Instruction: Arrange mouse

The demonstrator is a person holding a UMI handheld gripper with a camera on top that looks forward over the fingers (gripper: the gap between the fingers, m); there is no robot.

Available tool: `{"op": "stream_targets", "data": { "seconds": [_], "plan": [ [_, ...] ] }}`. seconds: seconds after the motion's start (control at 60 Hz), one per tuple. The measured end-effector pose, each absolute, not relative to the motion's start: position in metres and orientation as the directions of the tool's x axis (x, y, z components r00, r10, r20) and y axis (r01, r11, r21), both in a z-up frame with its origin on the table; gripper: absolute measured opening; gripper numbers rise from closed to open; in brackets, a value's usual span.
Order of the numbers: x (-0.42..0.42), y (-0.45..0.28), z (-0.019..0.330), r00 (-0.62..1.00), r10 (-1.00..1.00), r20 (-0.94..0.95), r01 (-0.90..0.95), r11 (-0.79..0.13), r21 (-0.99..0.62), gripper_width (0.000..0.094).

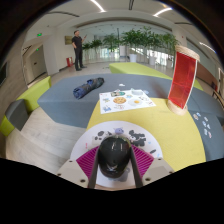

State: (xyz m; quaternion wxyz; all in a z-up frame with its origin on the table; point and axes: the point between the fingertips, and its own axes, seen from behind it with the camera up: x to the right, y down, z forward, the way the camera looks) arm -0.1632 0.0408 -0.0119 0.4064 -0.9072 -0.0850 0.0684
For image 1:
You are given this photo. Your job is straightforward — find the red panel column rope ends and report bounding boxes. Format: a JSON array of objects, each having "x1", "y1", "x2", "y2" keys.
[{"x1": 166, "y1": 44, "x2": 201, "y2": 117}]

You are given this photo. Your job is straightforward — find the black computer mouse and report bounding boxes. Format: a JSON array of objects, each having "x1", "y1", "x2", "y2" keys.
[{"x1": 97, "y1": 135, "x2": 132, "y2": 179}]

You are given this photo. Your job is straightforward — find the grey upholstered stool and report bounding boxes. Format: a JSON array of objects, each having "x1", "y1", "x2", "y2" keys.
[{"x1": 4, "y1": 99, "x2": 29, "y2": 132}]

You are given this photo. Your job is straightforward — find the ceiling strip lights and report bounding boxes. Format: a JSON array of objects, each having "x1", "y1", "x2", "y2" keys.
[{"x1": 89, "y1": 0, "x2": 219, "y2": 54}]

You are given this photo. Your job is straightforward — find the lime green upholstered bench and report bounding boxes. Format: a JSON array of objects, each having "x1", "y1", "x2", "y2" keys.
[
  {"x1": 192, "y1": 79, "x2": 204, "y2": 92},
  {"x1": 108, "y1": 62, "x2": 175, "y2": 82}
]

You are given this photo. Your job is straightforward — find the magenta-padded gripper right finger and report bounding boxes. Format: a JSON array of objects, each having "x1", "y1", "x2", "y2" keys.
[{"x1": 129, "y1": 145, "x2": 175, "y2": 188}]

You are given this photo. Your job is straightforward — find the white sticker sheet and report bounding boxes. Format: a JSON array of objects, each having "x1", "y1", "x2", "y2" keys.
[{"x1": 98, "y1": 89, "x2": 157, "y2": 115}]

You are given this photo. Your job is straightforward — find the row of potted green plants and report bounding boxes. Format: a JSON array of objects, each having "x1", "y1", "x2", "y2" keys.
[{"x1": 82, "y1": 26, "x2": 181, "y2": 68}]

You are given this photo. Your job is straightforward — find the person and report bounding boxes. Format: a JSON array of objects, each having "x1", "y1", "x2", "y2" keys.
[{"x1": 71, "y1": 29, "x2": 88, "y2": 72}]

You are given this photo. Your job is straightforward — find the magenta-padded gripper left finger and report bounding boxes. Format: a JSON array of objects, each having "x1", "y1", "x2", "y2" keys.
[{"x1": 55, "y1": 145, "x2": 100, "y2": 190}]

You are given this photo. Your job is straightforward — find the folded dark blue umbrella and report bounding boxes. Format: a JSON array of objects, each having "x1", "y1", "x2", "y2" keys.
[{"x1": 72, "y1": 77, "x2": 105, "y2": 100}]

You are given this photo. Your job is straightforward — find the lime green sofa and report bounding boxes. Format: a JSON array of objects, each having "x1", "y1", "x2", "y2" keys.
[{"x1": 0, "y1": 75, "x2": 53, "y2": 138}]

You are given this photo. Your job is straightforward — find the white door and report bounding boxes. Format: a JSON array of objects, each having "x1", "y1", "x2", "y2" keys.
[{"x1": 28, "y1": 49, "x2": 48, "y2": 79}]

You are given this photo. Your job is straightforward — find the black wall screen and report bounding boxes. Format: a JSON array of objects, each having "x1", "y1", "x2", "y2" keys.
[{"x1": 0, "y1": 63, "x2": 8, "y2": 88}]

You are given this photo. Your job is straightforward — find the round white cartoon mouse pad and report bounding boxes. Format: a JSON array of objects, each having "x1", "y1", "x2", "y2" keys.
[{"x1": 69, "y1": 120, "x2": 164, "y2": 190}]

